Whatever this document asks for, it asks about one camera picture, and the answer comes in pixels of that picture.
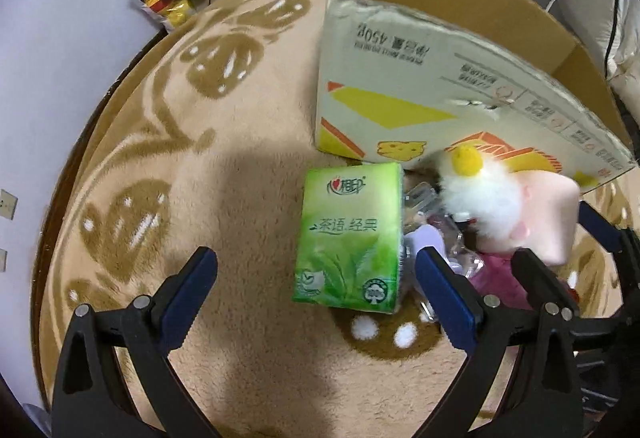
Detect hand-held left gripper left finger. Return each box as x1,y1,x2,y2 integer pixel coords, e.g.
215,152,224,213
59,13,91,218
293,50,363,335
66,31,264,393
52,245,223,438

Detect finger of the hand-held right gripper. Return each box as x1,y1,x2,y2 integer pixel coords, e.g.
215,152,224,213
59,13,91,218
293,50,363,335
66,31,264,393
579,201,640,265
511,247,579,315

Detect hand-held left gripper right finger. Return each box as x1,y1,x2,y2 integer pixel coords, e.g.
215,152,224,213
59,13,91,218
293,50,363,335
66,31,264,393
415,245,587,438

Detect magenta plush toy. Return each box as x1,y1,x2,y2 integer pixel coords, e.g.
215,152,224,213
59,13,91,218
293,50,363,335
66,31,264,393
470,252,532,310

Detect pale pink plush toy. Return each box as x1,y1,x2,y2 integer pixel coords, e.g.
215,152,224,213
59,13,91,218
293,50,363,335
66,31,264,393
475,171,582,267

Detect white fluffy plush toy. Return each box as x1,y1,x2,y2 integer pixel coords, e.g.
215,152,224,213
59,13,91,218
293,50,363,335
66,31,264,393
437,144,523,236

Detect green tissue pack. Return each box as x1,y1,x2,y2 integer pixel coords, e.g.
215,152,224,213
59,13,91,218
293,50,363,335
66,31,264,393
292,162,405,314

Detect printed cardboard box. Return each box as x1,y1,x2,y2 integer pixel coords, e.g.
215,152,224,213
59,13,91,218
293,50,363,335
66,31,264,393
315,0,636,191

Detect clear plastic packet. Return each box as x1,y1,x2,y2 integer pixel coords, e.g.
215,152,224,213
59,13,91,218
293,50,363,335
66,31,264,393
401,182,483,280

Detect beige printed blanket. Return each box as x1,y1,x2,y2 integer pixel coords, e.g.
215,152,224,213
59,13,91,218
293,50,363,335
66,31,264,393
37,0,640,438

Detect yellow red snack bag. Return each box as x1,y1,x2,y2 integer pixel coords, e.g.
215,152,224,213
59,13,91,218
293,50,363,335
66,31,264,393
145,0,194,32

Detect wall socket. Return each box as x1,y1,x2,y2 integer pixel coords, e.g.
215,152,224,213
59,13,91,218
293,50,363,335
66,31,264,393
0,188,19,220

